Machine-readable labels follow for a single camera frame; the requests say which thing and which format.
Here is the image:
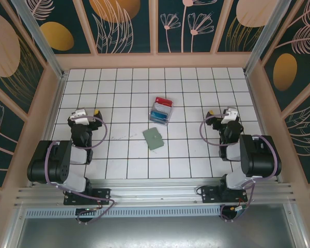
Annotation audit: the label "clear acrylic card stand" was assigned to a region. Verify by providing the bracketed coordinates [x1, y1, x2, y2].
[148, 97, 174, 127]

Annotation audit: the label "white cards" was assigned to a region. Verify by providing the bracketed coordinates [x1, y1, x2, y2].
[151, 103, 173, 114]

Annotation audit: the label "blue card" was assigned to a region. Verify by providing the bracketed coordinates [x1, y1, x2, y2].
[150, 111, 170, 122]

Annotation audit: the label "metal base panel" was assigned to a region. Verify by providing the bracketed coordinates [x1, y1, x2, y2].
[14, 204, 309, 248]

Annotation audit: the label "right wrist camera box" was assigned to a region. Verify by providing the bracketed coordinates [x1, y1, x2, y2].
[221, 107, 239, 125]

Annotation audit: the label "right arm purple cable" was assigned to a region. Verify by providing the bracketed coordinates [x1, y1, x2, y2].
[199, 115, 281, 223]

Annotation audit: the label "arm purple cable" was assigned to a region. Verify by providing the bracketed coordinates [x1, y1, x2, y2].
[199, 115, 281, 223]
[44, 115, 116, 225]

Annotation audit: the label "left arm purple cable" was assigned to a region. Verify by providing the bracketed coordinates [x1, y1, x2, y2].
[44, 115, 116, 225]

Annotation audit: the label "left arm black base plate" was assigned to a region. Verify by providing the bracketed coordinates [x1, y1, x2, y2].
[64, 188, 112, 206]

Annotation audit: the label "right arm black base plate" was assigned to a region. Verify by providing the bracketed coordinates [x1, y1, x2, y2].
[200, 185, 249, 205]

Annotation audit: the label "yellow connector wires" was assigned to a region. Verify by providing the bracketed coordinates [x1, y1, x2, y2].
[221, 198, 250, 222]

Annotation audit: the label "aluminium frame post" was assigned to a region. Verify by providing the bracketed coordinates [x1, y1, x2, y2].
[244, 0, 298, 75]
[10, 0, 68, 80]

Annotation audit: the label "aluminium mounting rail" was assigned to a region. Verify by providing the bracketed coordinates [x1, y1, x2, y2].
[14, 178, 297, 210]

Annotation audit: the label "slotted grey cable duct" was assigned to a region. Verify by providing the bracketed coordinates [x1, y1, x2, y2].
[24, 206, 222, 220]

